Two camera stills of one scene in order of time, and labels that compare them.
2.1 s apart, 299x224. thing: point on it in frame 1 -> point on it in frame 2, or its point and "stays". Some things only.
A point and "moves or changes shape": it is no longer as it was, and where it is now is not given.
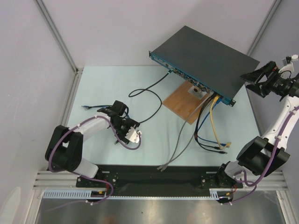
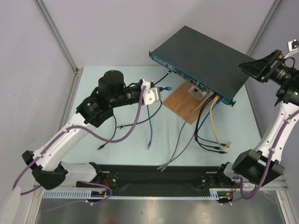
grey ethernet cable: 163,168 stays
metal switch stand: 196,91 stays
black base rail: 154,180 stays
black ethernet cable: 197,141 stays
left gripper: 131,123 -> 138,84
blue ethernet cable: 87,107 moves or changes shape
